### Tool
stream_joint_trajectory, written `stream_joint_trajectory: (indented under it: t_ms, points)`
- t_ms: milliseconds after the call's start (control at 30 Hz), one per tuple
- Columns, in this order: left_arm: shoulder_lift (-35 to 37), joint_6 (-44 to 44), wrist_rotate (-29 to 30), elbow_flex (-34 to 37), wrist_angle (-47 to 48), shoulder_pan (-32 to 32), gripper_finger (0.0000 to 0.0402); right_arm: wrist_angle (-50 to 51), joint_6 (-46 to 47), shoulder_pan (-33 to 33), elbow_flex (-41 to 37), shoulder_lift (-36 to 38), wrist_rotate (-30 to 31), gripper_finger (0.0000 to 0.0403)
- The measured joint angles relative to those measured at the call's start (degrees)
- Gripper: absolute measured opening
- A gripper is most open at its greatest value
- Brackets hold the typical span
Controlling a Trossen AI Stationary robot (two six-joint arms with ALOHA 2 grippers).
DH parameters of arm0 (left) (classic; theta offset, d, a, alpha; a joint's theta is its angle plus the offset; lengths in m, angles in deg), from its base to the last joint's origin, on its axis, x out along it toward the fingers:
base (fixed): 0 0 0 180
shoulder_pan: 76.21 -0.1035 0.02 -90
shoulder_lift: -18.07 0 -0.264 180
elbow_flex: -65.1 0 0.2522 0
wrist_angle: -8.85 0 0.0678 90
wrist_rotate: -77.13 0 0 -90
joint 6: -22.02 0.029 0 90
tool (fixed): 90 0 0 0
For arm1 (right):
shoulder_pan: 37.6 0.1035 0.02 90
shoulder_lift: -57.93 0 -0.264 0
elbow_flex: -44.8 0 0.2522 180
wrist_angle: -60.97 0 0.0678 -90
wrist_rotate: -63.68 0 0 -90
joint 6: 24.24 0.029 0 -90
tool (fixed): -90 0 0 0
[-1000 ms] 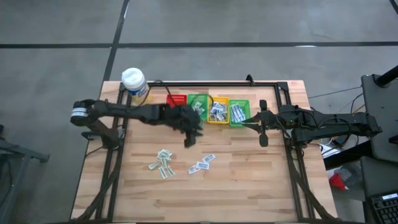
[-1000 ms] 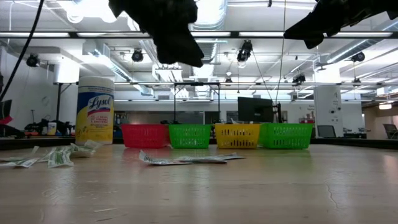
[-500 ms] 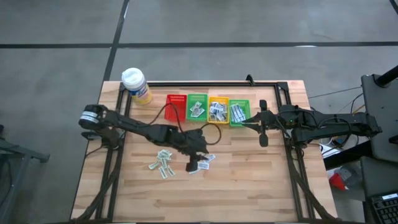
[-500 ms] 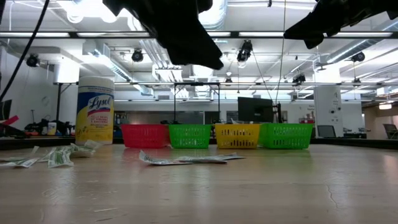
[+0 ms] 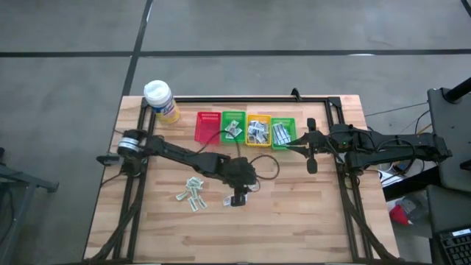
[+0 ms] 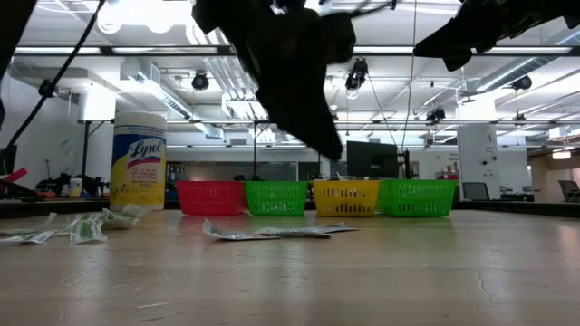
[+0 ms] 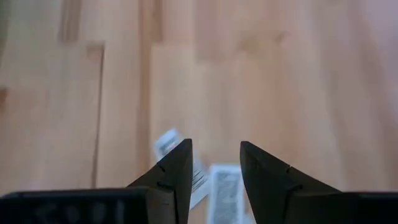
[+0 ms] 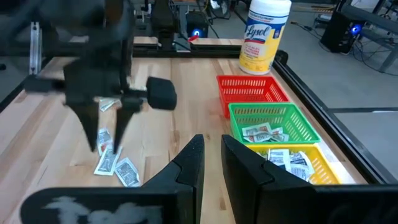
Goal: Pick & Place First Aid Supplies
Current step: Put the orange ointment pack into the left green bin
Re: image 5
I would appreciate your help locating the black clamp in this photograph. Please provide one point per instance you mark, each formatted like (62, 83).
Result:
(295, 94)

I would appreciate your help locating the red plastic basket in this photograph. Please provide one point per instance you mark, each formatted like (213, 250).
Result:
(208, 125)

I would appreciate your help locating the black keyboard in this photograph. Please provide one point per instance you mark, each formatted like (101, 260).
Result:
(456, 246)

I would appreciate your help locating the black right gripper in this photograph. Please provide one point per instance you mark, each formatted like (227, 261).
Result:
(312, 147)

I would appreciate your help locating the black pole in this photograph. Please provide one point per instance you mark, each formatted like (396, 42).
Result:
(458, 90)

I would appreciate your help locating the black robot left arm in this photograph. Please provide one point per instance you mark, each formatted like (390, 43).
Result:
(176, 152)

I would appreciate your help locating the red object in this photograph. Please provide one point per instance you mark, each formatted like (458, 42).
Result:
(399, 215)

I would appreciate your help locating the yellow plastic basket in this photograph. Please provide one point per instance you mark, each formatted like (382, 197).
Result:
(258, 117)

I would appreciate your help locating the grey metal stand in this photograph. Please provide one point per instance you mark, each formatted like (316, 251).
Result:
(22, 182)

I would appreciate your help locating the fingertip fabric bandage pack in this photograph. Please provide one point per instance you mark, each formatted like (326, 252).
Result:
(284, 138)
(277, 129)

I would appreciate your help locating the white paper sheet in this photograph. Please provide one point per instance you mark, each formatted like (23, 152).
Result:
(391, 181)

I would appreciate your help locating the green plastic basket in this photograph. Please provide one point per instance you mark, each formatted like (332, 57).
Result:
(226, 116)
(290, 121)

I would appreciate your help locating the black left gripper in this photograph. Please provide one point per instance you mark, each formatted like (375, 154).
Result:
(239, 171)

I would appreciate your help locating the yellow Lysol wipes canister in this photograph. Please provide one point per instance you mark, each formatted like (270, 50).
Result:
(162, 101)

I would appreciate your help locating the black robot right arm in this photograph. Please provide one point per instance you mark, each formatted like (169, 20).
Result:
(390, 147)

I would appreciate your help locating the black arm base clamp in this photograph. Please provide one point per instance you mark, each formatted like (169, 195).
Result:
(108, 159)

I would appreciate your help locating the small grey printed packet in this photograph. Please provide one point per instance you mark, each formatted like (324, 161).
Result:
(253, 129)
(252, 137)
(263, 127)
(266, 135)
(260, 137)

